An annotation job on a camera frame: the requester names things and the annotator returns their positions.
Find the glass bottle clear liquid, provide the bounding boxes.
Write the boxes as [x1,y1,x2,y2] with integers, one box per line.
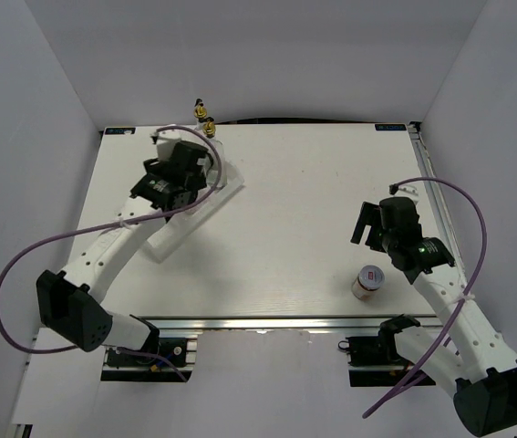
[202,116,227,189]

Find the glass bottle dark sauce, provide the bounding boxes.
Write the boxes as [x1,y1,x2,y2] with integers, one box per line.
[193,99,208,122]

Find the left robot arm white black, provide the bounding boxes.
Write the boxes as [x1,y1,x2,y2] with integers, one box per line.
[36,141,214,364]

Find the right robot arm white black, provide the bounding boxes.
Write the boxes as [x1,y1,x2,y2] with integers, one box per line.
[351,197,517,437]

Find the white lid small jar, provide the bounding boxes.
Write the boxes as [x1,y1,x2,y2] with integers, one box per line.
[351,265,385,300]

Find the white compartment tray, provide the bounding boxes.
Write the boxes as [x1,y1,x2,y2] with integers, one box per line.
[141,153,244,263]

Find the left corner logo sticker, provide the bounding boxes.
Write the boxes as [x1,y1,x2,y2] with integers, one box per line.
[104,127,136,135]

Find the corner logo sticker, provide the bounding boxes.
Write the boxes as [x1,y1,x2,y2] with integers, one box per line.
[104,127,136,135]
[374,123,408,132]

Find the right corner logo sticker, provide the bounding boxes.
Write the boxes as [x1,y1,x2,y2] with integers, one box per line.
[374,123,408,132]

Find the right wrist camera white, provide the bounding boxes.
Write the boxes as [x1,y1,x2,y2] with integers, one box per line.
[388,183,419,205]

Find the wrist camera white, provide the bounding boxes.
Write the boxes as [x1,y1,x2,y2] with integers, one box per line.
[150,129,182,162]
[388,183,419,205]

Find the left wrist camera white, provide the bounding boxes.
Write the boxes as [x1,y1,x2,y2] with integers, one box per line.
[150,129,182,162]

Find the aluminium table frame rail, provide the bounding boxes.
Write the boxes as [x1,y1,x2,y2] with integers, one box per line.
[408,121,489,300]

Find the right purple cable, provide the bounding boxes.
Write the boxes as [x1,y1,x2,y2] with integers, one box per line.
[361,177,488,420]

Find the purple cable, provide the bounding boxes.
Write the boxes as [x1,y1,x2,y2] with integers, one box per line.
[361,177,488,420]
[0,126,223,382]

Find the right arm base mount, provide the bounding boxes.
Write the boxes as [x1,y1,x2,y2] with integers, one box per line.
[337,315,421,387]

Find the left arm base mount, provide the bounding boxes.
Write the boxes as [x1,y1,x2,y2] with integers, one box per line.
[100,330,198,383]

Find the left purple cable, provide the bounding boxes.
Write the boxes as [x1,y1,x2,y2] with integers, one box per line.
[0,126,223,382]

